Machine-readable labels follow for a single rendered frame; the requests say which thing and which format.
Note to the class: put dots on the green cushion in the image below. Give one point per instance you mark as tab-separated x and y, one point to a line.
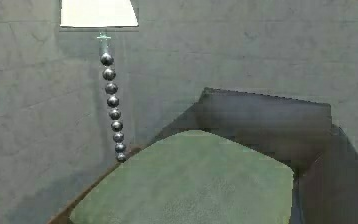
187	183

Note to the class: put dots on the dark grey armchair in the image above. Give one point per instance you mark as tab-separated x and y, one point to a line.
270	126

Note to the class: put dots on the white shade beaded lamp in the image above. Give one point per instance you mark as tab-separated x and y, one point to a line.
111	88

